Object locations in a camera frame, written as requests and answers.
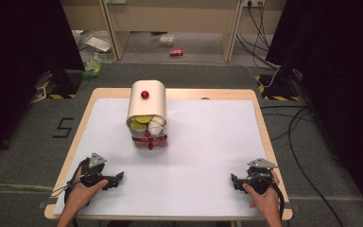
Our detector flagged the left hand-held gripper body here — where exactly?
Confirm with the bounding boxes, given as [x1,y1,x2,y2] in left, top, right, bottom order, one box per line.
[79,152,115,190]

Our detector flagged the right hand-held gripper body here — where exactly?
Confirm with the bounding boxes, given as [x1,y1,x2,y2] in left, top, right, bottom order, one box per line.
[243,157,279,195]

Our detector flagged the person's right hand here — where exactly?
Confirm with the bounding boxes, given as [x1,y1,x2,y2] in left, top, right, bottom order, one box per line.
[242,170,282,219]

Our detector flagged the person's left hand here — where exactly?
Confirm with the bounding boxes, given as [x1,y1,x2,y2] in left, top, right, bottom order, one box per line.
[64,166,109,210]

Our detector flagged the light wooden table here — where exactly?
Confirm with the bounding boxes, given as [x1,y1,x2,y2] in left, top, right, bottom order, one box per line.
[43,87,294,222]

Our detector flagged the yellow-green fruit slice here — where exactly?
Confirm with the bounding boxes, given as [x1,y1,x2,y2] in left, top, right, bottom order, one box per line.
[129,120,148,133]
[134,114,155,124]

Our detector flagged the white food piece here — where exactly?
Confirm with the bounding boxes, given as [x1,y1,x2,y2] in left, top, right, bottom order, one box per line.
[151,115,166,126]
[147,122,165,134]

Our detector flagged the black stand base striped tape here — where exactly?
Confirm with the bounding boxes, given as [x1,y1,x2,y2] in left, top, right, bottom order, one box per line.
[32,69,83,100]
[254,73,303,102]

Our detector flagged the green plastic bag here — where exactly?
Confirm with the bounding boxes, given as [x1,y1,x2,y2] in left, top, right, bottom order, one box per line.
[81,51,105,79]

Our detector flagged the white flat packet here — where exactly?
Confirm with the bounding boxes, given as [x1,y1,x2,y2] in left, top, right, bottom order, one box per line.
[84,34,112,53]

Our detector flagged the black curtain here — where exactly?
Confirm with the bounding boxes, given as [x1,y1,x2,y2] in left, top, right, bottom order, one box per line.
[0,0,85,166]
[265,0,363,225]

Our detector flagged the clear plastic container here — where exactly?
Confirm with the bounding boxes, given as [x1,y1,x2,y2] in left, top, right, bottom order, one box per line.
[158,33,177,48]

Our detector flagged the beige desk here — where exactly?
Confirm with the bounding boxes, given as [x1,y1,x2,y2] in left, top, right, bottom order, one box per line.
[60,0,287,63]

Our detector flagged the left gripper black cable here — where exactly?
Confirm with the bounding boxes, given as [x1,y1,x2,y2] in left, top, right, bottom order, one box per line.
[50,158,90,204]

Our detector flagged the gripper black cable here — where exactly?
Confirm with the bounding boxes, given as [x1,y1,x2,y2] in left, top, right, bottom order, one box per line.
[271,182,286,221]
[50,158,90,204]

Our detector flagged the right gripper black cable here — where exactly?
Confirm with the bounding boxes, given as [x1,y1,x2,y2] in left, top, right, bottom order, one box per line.
[271,182,286,221]

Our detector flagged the black floor cable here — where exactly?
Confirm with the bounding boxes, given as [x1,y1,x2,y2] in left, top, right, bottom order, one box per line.
[260,104,349,227]

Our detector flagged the white floor cable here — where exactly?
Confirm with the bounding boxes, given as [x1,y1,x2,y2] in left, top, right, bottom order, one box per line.
[231,61,281,89]

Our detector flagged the black cables from outlet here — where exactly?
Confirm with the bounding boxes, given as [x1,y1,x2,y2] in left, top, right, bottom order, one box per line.
[235,2,282,70]

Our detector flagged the white wall power outlet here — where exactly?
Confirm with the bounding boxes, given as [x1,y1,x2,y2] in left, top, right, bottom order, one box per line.
[242,0,266,9]

